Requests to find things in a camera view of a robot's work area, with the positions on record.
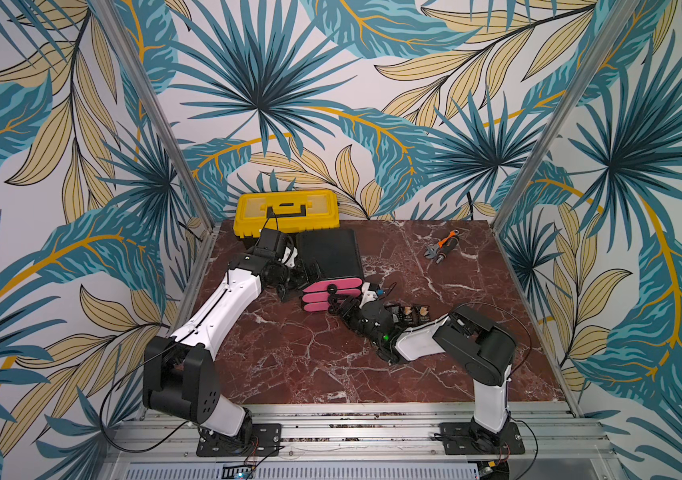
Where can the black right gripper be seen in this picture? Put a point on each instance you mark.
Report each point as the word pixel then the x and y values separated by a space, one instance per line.
pixel 349 307

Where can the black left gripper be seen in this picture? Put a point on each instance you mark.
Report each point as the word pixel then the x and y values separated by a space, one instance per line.
pixel 303 277

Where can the pink top drawer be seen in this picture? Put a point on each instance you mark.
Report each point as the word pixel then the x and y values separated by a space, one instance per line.
pixel 338 284

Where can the black drawer cabinet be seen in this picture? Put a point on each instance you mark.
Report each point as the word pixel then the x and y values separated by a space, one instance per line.
pixel 334 252

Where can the black cookie packet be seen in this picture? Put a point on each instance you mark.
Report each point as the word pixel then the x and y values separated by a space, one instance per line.
pixel 406 317
pixel 423 314
pixel 394 310

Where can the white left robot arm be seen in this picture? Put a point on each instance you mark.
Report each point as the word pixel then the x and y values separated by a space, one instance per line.
pixel 179 373

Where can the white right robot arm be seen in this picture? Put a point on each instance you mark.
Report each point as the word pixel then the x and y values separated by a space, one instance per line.
pixel 484 349

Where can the pink bottom drawer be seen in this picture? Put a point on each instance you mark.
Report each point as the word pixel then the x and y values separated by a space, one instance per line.
pixel 320 306

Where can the yellow black toolbox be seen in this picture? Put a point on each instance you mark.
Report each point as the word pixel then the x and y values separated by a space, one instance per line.
pixel 288 212

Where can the orange adjustable wrench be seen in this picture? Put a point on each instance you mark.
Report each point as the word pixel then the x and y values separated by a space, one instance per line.
pixel 431 250

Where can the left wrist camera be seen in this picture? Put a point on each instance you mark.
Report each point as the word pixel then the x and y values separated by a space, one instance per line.
pixel 290 256

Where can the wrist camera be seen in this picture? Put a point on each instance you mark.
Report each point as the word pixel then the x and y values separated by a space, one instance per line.
pixel 290 256
pixel 371 292

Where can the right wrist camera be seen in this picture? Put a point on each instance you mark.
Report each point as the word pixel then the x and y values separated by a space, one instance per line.
pixel 371 292

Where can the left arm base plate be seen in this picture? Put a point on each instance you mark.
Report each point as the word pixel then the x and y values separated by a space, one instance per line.
pixel 259 440

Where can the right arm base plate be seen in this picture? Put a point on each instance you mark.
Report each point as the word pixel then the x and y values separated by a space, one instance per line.
pixel 469 438

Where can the left aluminium corner post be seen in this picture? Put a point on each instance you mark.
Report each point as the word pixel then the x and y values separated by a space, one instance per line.
pixel 128 55

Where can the aluminium corner post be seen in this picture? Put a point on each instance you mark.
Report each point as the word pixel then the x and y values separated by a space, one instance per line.
pixel 128 55
pixel 604 40

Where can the aluminium front rail frame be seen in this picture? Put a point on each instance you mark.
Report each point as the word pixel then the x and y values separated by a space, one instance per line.
pixel 369 441

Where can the right aluminium corner post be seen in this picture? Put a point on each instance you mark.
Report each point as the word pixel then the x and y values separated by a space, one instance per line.
pixel 604 40

